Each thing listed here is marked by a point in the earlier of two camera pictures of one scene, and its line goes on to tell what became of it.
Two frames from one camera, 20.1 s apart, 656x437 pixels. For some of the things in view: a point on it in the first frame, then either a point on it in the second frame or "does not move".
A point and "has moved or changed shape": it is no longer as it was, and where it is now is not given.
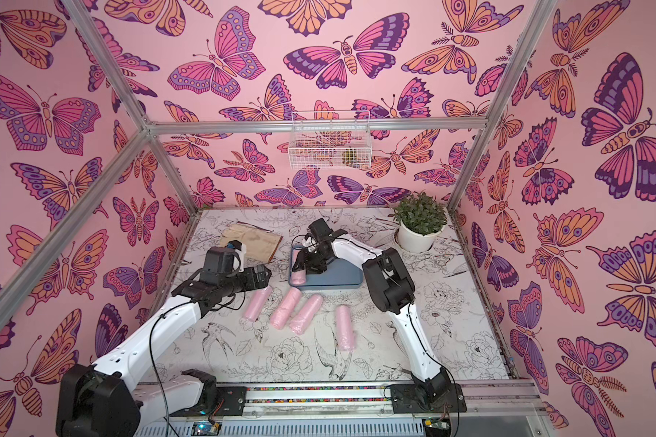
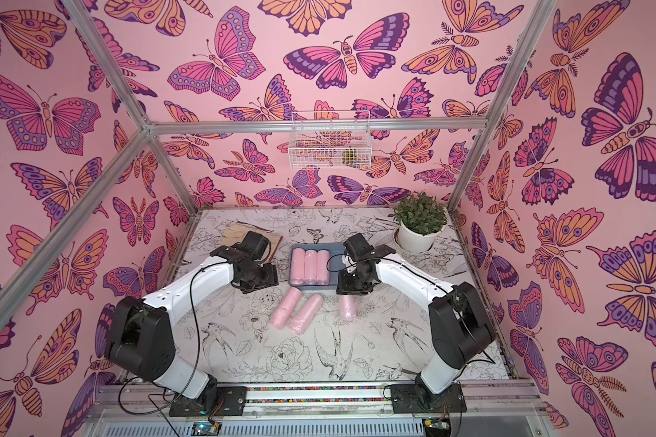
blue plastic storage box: x=340 y=274 does not move
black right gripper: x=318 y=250 to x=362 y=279
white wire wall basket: x=330 y=140 does not move
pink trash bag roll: x=257 y=303 has moved or changed shape
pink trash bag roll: x=297 y=277 does not move
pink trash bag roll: x=305 y=314 does not move
